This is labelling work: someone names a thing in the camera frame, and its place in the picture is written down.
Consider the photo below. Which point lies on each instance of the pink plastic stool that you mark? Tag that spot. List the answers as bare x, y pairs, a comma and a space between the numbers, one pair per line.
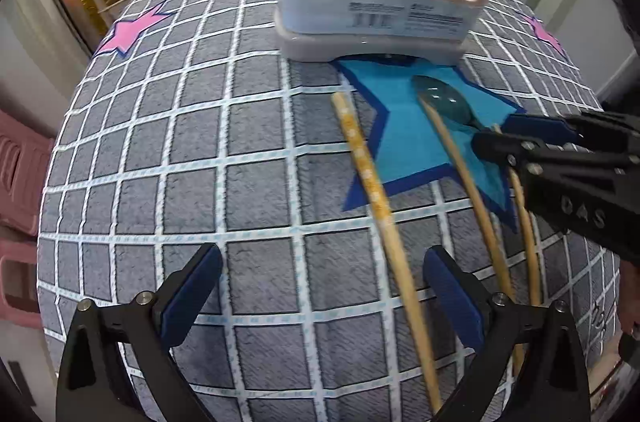
22, 282

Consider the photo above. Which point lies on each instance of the grey checked star tablecloth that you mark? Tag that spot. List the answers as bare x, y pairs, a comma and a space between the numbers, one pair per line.
225, 152

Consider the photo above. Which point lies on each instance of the dotted-tip single wooden chopstick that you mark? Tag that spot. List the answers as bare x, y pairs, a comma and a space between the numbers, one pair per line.
370, 182

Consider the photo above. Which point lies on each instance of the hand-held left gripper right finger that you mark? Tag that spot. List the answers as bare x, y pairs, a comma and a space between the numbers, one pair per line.
455, 297

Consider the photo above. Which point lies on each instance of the stack of pink plastic stools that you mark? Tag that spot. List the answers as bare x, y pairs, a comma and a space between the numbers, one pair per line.
25, 172

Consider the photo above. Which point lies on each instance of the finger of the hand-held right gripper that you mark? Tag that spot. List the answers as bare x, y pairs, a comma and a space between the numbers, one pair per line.
537, 127
505, 150

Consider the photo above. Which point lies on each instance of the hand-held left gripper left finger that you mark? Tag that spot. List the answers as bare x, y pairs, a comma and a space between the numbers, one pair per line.
192, 294

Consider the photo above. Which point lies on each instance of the dark translucent plastic spoon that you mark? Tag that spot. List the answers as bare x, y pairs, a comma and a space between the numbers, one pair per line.
445, 102

